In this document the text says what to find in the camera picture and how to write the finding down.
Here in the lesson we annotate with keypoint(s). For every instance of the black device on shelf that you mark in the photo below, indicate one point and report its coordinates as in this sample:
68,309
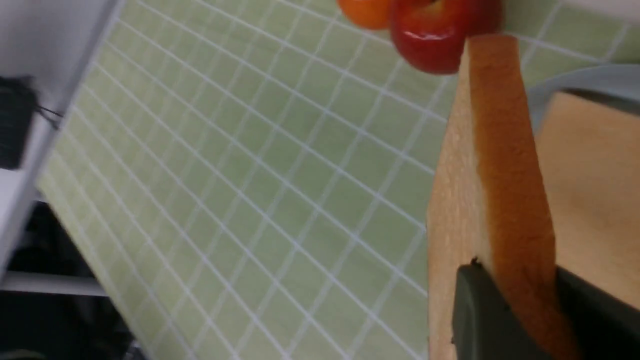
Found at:
19,104

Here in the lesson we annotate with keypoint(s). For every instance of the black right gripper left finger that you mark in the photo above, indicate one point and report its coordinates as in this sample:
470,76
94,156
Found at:
483,325

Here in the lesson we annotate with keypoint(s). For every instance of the red apple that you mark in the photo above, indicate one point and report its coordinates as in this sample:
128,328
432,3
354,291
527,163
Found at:
430,35

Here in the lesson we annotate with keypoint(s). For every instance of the light blue round plate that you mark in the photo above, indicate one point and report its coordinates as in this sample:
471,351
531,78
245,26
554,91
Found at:
613,85

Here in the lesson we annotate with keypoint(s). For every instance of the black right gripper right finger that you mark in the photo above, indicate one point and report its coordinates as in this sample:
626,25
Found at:
606,328

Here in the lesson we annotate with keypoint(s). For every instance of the orange persimmon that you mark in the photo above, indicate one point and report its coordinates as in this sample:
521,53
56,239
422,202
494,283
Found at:
367,14

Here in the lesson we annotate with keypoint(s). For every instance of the green checkered tablecloth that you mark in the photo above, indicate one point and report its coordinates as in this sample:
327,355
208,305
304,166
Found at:
249,178

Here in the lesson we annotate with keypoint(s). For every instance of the toast slice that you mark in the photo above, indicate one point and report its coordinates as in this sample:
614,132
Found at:
589,158
489,203

